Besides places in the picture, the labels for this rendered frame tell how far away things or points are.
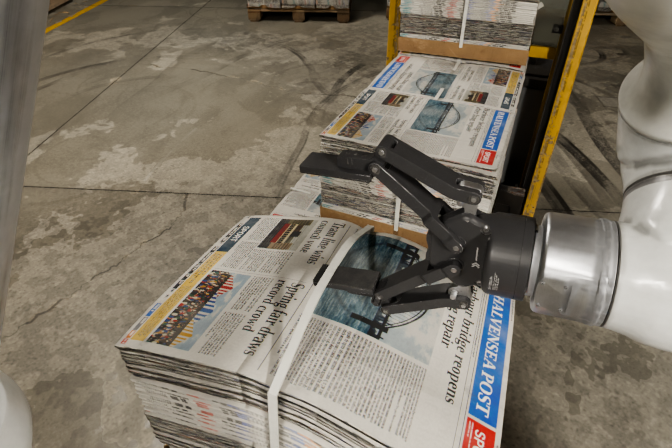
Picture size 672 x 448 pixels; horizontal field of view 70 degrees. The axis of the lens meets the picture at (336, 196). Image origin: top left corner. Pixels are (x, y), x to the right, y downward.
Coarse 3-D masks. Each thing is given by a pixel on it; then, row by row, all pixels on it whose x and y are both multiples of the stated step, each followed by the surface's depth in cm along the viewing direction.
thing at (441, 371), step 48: (480, 288) 63; (384, 336) 52; (432, 336) 54; (480, 336) 56; (336, 384) 46; (384, 384) 47; (432, 384) 49; (480, 384) 51; (336, 432) 45; (384, 432) 44; (432, 432) 45; (480, 432) 46
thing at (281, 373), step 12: (372, 228) 66; (348, 240) 58; (336, 264) 54; (324, 276) 52; (324, 288) 51; (312, 300) 50; (312, 312) 49; (300, 324) 48; (300, 336) 47; (288, 348) 47; (288, 360) 46; (276, 384) 45
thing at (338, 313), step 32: (352, 224) 68; (320, 256) 62; (352, 256) 62; (384, 256) 62; (288, 320) 52; (320, 320) 53; (352, 320) 53; (256, 352) 49; (320, 352) 49; (256, 384) 47; (288, 384) 46; (320, 384) 46; (256, 416) 49; (288, 416) 47
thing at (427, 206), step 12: (372, 168) 42; (384, 168) 42; (396, 168) 43; (384, 180) 42; (396, 180) 42; (408, 180) 43; (396, 192) 42; (408, 192) 42; (420, 192) 43; (408, 204) 42; (420, 204) 42; (432, 204) 43; (444, 204) 44; (420, 216) 43; (432, 216) 42; (432, 228) 42; (444, 228) 42; (444, 240) 42; (456, 240) 42; (456, 252) 42
